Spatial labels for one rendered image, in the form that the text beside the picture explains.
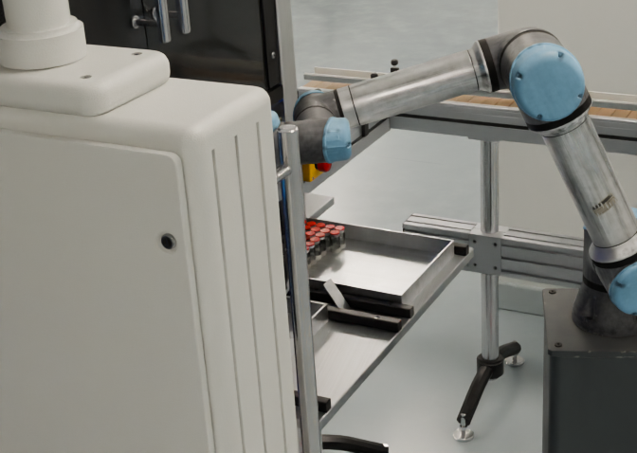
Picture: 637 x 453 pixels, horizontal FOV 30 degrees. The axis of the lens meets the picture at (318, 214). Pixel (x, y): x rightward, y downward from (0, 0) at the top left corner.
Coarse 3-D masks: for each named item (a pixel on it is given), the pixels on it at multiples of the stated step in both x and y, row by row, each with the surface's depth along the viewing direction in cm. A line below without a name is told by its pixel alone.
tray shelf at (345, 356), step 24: (456, 264) 239; (432, 288) 230; (336, 336) 215; (360, 336) 215; (384, 336) 214; (336, 360) 207; (360, 360) 207; (336, 384) 200; (360, 384) 203; (336, 408) 195
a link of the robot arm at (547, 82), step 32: (544, 32) 203; (512, 64) 196; (544, 64) 192; (576, 64) 192; (544, 96) 193; (576, 96) 193; (544, 128) 198; (576, 128) 198; (576, 160) 201; (608, 160) 203; (576, 192) 204; (608, 192) 203; (608, 224) 205; (608, 256) 208; (608, 288) 212
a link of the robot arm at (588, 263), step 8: (632, 208) 226; (584, 232) 226; (584, 240) 227; (584, 248) 227; (584, 256) 228; (584, 264) 228; (592, 264) 222; (584, 272) 229; (592, 272) 226; (592, 280) 226
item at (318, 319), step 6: (288, 300) 223; (288, 306) 224; (312, 306) 221; (318, 306) 220; (324, 306) 219; (288, 312) 224; (312, 312) 221; (318, 312) 217; (324, 312) 219; (288, 318) 222; (312, 318) 215; (318, 318) 217; (324, 318) 219; (288, 324) 220; (312, 324) 215; (318, 324) 217
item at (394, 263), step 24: (360, 240) 252; (384, 240) 249; (408, 240) 246; (432, 240) 244; (336, 264) 242; (360, 264) 241; (384, 264) 241; (408, 264) 240; (432, 264) 233; (360, 288) 225; (384, 288) 231; (408, 288) 223
